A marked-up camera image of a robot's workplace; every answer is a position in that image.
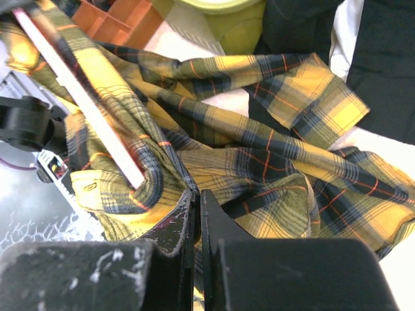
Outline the green plastic basket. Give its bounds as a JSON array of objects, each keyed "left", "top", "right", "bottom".
[{"left": 150, "top": 0, "right": 267, "bottom": 56}]

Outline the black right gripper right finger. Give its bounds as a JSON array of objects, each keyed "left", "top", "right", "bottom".
[{"left": 200, "top": 190, "right": 397, "bottom": 310}]

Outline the pink hanger with plaid shirt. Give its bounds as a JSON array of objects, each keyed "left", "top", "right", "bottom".
[{"left": 12, "top": 8, "right": 144, "bottom": 189}]

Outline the black hanging garment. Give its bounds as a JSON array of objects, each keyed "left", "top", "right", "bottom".
[{"left": 255, "top": 1, "right": 414, "bottom": 144}]

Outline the orange compartment tray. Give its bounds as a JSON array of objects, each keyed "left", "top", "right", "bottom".
[{"left": 72, "top": 0, "right": 163, "bottom": 49}]

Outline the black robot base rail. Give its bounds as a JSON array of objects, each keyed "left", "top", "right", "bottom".
[{"left": 33, "top": 150, "right": 104, "bottom": 242}]

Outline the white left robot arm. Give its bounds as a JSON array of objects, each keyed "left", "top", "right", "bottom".
[{"left": 1, "top": 96, "right": 67, "bottom": 156}]

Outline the yellow plaid shirt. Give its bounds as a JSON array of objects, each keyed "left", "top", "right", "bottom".
[{"left": 1, "top": 1, "right": 414, "bottom": 257}]

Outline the cream white hanging garment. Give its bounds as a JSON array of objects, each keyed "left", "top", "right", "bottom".
[{"left": 329, "top": 0, "right": 364, "bottom": 82}]

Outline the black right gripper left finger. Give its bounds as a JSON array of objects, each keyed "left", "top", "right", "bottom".
[{"left": 1, "top": 189, "right": 196, "bottom": 310}]

